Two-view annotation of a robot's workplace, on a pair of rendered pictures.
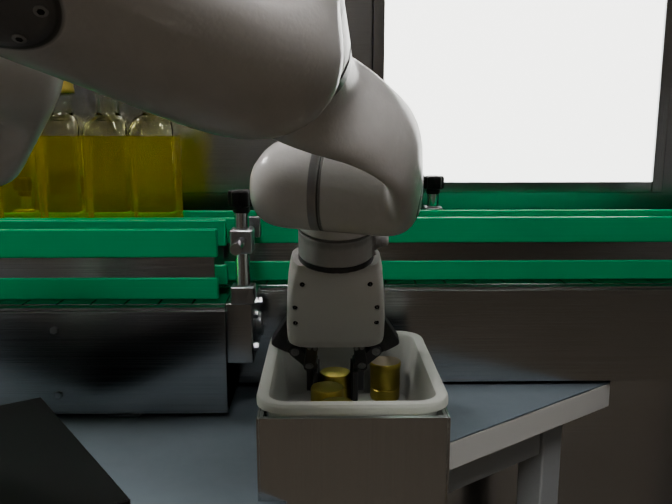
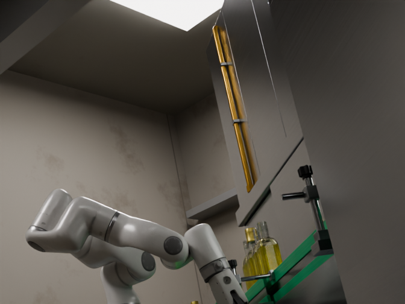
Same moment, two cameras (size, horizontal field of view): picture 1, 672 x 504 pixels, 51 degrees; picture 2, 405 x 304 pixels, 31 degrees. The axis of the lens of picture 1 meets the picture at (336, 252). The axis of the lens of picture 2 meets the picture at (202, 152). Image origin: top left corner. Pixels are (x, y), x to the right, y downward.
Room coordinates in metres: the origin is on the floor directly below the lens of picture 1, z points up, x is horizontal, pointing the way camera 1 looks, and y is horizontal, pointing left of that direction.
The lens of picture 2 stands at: (0.26, -1.78, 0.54)
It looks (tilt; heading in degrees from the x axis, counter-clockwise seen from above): 22 degrees up; 76
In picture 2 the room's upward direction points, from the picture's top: 11 degrees counter-clockwise
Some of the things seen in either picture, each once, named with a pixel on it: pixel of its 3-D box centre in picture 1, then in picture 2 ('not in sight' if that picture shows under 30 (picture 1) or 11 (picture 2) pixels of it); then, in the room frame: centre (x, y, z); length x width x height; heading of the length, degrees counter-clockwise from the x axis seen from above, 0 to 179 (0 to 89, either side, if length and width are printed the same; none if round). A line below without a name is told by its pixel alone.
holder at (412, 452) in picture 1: (347, 399); not in sight; (0.72, -0.01, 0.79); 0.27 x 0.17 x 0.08; 1
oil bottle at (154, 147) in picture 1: (157, 196); (273, 273); (0.91, 0.23, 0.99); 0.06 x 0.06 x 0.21; 0
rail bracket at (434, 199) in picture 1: (430, 222); not in sight; (0.99, -0.13, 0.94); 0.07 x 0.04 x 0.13; 1
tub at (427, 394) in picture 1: (349, 401); not in sight; (0.69, -0.01, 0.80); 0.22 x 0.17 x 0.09; 1
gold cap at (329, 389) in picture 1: (327, 406); not in sight; (0.69, 0.01, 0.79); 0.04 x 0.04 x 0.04
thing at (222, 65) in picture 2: not in sight; (231, 104); (1.04, 0.67, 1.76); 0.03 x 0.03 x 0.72; 1
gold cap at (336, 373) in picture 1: (335, 390); not in sight; (0.73, 0.00, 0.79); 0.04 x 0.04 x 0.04
